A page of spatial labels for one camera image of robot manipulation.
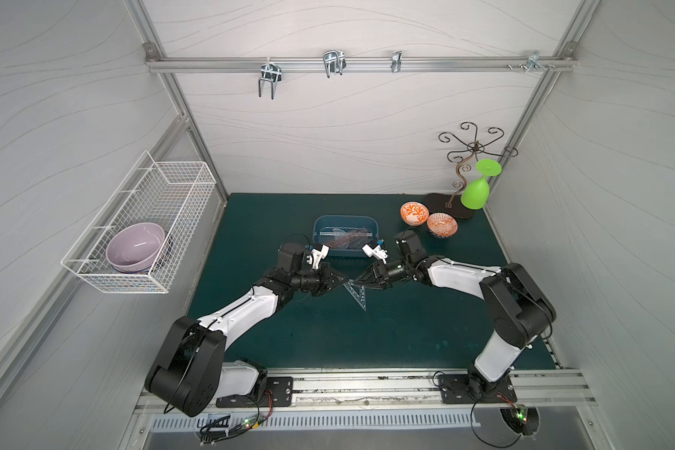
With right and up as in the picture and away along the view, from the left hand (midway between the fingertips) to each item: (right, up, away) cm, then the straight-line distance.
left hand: (349, 281), depth 78 cm
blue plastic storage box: (+8, +16, +29) cm, 34 cm away
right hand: (+2, -2, +3) cm, 4 cm away
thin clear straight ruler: (-1, +12, +29) cm, 32 cm away
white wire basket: (-50, +25, 0) cm, 56 cm away
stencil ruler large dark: (-1, +11, +28) cm, 30 cm away
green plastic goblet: (+42, +26, +12) cm, 51 cm away
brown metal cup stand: (+43, +24, +37) cm, 61 cm away
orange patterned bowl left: (+27, +20, +33) cm, 48 cm away
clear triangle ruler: (+3, -5, 0) cm, 6 cm away
